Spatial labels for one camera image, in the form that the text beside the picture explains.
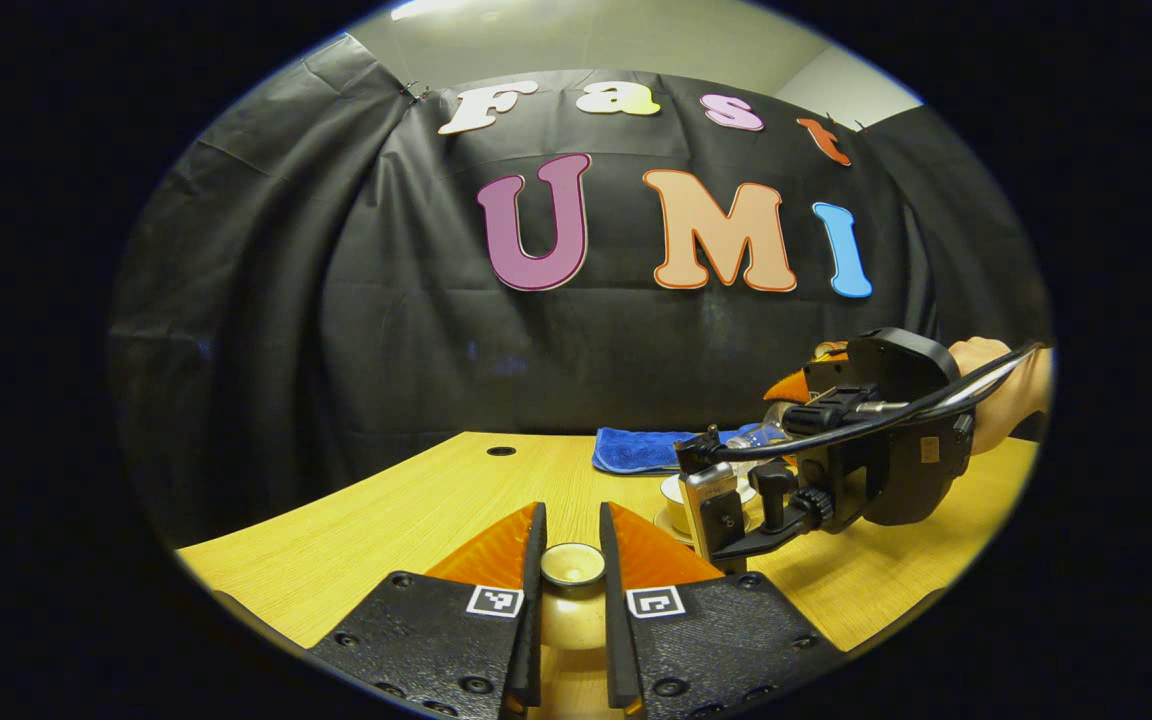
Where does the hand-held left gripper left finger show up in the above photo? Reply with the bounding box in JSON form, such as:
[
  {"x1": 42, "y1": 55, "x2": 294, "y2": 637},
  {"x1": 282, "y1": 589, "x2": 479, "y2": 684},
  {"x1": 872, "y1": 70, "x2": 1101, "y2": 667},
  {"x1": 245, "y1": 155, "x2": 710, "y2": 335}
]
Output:
[{"x1": 308, "y1": 500, "x2": 547, "y2": 719}]

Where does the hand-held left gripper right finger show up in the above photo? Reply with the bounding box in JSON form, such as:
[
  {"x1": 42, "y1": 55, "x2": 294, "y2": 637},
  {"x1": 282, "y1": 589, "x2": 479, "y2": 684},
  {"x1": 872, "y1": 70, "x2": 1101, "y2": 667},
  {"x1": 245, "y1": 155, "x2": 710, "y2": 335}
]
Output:
[{"x1": 598, "y1": 500, "x2": 842, "y2": 716}]

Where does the beige teacup lid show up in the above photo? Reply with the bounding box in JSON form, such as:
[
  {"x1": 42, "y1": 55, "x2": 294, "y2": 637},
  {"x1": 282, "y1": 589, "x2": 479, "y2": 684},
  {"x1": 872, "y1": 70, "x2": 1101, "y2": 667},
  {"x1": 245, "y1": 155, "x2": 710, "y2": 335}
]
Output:
[{"x1": 539, "y1": 542, "x2": 607, "y2": 651}]

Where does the beige ceramic teacup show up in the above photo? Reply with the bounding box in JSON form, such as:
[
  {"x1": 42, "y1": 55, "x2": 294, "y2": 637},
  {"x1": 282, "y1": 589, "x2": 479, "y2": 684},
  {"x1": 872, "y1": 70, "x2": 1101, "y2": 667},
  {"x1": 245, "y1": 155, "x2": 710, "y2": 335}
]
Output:
[{"x1": 660, "y1": 472, "x2": 759, "y2": 536}]

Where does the beige ceramic saucer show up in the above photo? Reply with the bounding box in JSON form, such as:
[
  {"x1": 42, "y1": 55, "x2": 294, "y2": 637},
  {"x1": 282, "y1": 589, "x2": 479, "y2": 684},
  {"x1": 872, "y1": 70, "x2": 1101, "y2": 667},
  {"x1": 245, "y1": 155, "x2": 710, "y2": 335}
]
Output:
[{"x1": 652, "y1": 508, "x2": 702, "y2": 547}]

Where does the blue folded towel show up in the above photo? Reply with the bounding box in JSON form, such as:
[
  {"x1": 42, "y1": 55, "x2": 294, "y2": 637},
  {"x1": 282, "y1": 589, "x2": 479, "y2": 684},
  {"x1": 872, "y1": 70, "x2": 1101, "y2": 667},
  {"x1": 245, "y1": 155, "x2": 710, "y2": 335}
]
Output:
[{"x1": 592, "y1": 425, "x2": 767, "y2": 475}]

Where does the black backdrop cloth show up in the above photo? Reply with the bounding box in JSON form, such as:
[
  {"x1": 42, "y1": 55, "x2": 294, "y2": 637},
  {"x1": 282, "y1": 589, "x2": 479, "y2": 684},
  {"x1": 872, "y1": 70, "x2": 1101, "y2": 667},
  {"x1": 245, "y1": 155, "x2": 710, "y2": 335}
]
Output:
[{"x1": 108, "y1": 35, "x2": 1052, "y2": 546}]

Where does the ceiling light panel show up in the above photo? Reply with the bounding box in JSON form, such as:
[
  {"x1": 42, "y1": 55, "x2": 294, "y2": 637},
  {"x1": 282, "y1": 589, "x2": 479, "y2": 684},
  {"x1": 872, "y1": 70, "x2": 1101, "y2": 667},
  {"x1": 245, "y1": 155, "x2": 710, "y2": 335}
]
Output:
[{"x1": 391, "y1": 0, "x2": 497, "y2": 21}]

